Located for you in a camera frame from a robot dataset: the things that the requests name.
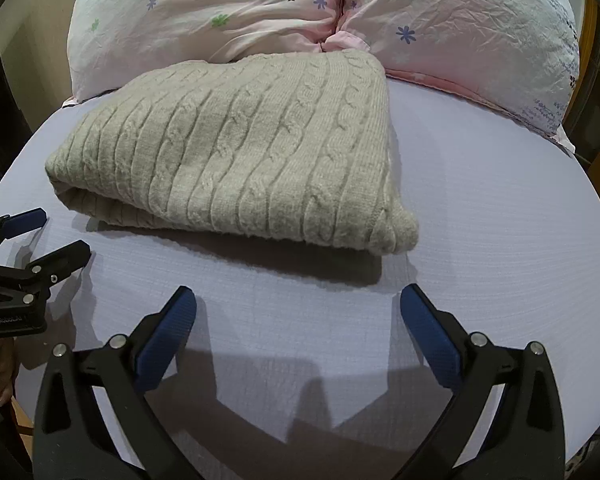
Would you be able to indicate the dark furniture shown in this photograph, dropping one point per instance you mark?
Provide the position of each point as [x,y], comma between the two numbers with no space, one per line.
[2,90]

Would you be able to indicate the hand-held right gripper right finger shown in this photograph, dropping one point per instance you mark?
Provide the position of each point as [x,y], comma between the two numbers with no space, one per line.
[430,337]

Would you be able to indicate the pink pillow with tree print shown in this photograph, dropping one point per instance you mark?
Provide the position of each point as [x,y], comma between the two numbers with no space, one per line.
[180,20]

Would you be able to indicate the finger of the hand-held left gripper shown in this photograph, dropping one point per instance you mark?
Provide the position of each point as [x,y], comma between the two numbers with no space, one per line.
[25,222]
[62,257]

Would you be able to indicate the wooden bed frame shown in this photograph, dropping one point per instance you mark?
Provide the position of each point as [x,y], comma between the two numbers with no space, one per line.
[597,85]

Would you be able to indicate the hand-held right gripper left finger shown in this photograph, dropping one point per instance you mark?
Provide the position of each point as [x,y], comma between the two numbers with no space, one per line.
[166,337]

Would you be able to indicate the pink floral pillow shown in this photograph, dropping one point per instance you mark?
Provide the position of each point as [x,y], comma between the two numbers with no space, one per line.
[480,25]

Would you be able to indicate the person's left hand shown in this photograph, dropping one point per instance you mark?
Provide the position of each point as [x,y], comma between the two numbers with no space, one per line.
[2,370]

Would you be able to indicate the lavender bed sheet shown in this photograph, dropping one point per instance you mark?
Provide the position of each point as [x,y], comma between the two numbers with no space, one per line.
[480,240]

